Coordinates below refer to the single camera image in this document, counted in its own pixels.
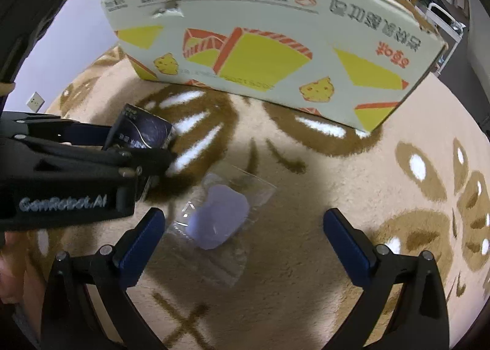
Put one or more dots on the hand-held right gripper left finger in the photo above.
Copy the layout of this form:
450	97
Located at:
141	243

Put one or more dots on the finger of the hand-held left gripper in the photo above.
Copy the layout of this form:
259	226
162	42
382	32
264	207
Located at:
115	162
88	133

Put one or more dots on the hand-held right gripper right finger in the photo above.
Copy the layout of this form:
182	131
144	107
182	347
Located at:
346	246

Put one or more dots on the small dark box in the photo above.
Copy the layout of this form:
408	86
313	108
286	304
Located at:
149	128

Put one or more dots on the clear packet lavender item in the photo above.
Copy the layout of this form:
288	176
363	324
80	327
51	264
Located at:
218	220

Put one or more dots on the printed cardboard box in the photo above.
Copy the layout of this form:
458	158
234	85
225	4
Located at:
268	55

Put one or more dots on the person's left hand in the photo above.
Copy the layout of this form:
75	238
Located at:
11	277

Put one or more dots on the white trolley cart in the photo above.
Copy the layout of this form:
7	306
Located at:
440	11

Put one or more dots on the white wall socket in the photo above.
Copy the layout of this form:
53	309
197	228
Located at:
36	102

